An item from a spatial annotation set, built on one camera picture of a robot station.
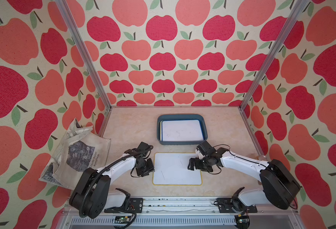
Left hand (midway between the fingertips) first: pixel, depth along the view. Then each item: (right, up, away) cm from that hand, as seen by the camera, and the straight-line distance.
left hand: (154, 173), depth 84 cm
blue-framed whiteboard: (+19, +25, +19) cm, 37 cm away
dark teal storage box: (+35, +34, +23) cm, 54 cm away
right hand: (+25, +1, +1) cm, 25 cm away
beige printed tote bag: (-43, +16, -4) cm, 45 cm away
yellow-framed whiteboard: (+11, +2, +4) cm, 11 cm away
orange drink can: (+62, +11, -4) cm, 63 cm away
